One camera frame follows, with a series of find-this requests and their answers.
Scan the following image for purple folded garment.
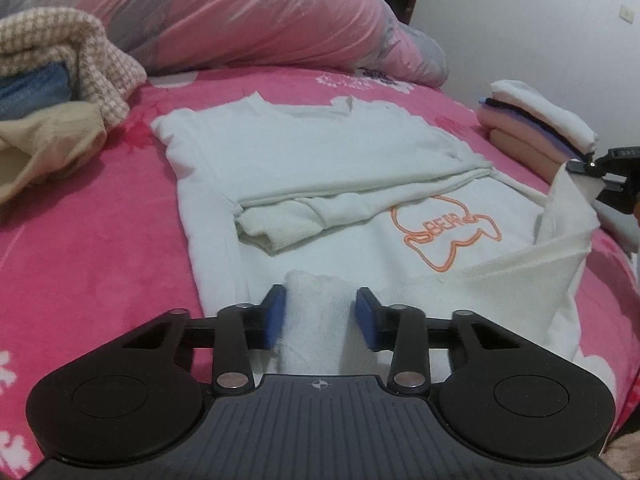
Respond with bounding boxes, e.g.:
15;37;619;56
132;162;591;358
477;104;581;161

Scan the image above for beige folded garment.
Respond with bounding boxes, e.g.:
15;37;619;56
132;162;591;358
487;129;568;179

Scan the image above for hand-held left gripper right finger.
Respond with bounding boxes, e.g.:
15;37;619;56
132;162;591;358
355;286;523;395

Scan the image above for pink floral blanket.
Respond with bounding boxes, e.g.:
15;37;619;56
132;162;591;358
0;65;640;480

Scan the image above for beige houndstooth cloth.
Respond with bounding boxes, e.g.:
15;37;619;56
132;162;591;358
0;6;148;128

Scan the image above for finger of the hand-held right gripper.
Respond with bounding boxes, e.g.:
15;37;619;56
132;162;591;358
567;156;608;177

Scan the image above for pink folded garment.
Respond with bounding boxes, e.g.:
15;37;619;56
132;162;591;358
476;107;551;148

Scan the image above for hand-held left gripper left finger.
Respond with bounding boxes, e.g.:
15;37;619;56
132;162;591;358
120;284;287;395

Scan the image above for blue jeans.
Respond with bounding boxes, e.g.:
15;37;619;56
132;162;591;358
0;60;73;121

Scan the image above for pink and grey duvet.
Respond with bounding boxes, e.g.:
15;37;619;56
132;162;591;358
0;0;448;86

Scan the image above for stack of folded clothes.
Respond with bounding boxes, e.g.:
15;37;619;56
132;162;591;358
490;79;599;153

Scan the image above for tan garment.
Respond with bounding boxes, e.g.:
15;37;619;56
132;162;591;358
0;101;110;206

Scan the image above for white sweatshirt with orange print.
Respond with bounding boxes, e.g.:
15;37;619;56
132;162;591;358
150;92;603;376

